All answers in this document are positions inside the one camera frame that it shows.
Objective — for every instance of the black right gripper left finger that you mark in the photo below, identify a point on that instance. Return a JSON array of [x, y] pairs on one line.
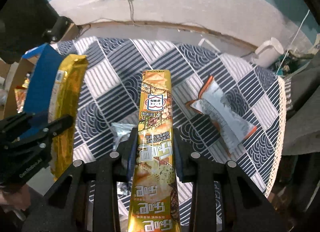
[[83, 188]]

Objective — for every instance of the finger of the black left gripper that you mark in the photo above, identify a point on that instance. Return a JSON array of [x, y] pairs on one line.
[[16, 125], [50, 129]]

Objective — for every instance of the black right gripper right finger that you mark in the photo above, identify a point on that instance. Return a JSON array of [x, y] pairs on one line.
[[244, 207]]

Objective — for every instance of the gold biscuit pack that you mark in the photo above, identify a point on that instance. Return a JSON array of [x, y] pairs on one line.
[[64, 101]]

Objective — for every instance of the dark foil snack pack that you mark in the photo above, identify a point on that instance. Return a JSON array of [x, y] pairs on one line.
[[124, 143]]

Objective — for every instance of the silver orange-edged snack bag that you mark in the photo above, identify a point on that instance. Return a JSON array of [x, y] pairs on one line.
[[212, 102]]

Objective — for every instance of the gold long cracker pack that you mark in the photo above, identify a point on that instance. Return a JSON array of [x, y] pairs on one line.
[[154, 204]]

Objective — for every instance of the red translucent snack bag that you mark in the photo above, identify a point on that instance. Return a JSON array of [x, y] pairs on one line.
[[21, 92]]

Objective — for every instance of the person's left hand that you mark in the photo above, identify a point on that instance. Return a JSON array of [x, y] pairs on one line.
[[20, 200]]

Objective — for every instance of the blue cardboard box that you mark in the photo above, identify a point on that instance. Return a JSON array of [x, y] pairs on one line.
[[42, 62]]

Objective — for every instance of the navy white patterned tablecloth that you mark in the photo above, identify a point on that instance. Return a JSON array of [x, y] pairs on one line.
[[110, 92]]

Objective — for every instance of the white electric kettle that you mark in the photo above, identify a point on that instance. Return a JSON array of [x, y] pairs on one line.
[[267, 53]]

